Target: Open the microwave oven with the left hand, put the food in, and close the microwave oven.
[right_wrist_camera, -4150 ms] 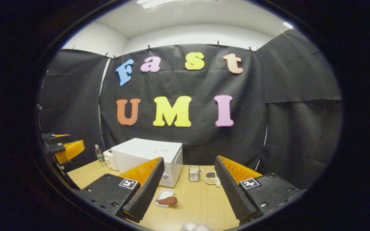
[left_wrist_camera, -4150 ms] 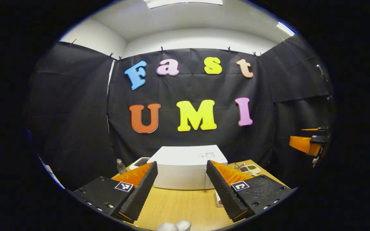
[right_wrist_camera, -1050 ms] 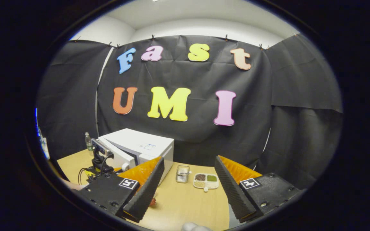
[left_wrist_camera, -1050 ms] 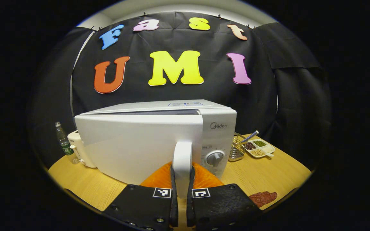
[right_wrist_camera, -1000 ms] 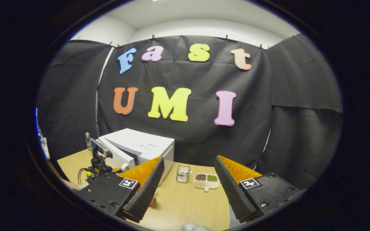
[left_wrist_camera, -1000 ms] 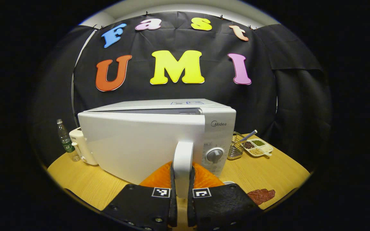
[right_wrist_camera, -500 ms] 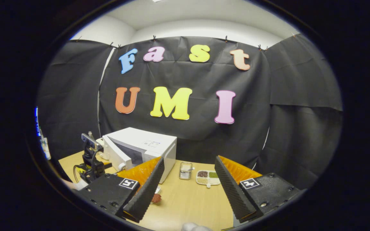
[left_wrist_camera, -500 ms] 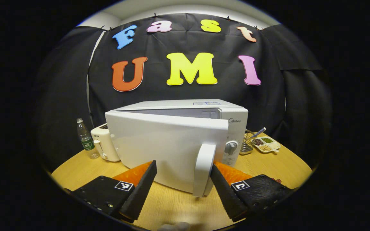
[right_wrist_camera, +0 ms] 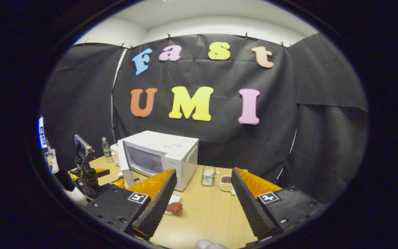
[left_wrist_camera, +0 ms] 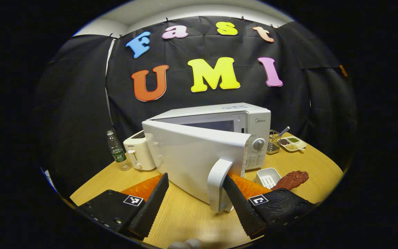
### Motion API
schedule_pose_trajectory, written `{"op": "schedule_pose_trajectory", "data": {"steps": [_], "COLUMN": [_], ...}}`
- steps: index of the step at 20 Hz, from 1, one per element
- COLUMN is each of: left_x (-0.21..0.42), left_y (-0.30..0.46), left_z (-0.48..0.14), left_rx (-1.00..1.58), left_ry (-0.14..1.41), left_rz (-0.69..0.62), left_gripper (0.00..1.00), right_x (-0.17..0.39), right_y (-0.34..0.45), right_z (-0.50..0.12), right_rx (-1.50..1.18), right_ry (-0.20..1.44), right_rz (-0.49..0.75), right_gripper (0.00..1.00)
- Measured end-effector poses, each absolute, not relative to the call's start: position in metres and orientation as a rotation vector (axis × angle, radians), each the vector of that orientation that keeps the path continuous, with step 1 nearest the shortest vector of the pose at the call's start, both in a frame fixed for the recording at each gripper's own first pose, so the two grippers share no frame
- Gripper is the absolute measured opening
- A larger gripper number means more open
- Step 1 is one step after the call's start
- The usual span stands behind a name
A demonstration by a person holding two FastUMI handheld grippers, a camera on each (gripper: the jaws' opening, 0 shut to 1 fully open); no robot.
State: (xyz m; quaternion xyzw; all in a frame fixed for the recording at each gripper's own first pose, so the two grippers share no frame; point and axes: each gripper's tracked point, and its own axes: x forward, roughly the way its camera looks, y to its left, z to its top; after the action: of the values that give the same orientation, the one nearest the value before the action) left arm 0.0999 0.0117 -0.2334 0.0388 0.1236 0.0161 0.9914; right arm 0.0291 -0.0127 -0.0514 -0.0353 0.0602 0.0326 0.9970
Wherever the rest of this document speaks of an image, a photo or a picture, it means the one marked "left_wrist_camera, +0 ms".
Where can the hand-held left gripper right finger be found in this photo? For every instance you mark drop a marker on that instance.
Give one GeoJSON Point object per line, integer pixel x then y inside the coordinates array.
{"type": "Point", "coordinates": [244, 212]}

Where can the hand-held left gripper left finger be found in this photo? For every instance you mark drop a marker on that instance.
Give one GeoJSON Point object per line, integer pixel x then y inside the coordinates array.
{"type": "Point", "coordinates": [150, 211]}

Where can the brown meat piece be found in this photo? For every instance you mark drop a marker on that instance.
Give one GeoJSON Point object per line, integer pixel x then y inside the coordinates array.
{"type": "Point", "coordinates": [294, 178]}

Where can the white microwave oven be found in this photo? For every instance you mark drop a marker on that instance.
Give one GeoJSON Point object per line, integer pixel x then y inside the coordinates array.
{"type": "Point", "coordinates": [192, 152]}

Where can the white rectangular tray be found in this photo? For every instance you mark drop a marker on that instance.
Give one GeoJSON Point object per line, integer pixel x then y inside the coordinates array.
{"type": "Point", "coordinates": [266, 178]}

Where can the white toaster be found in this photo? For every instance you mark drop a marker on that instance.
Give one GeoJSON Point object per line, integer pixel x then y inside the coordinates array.
{"type": "Point", "coordinates": [138, 152]}

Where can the clear plastic water bottle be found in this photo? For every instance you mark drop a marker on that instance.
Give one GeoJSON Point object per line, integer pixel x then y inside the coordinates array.
{"type": "Point", "coordinates": [117, 152]}

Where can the white divided dish of grains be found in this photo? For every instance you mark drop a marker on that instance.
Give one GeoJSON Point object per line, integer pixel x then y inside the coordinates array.
{"type": "Point", "coordinates": [293, 147]}

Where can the black backdrop cloth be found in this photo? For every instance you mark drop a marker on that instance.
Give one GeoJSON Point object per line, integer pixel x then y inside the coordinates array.
{"type": "Point", "coordinates": [81, 103]}

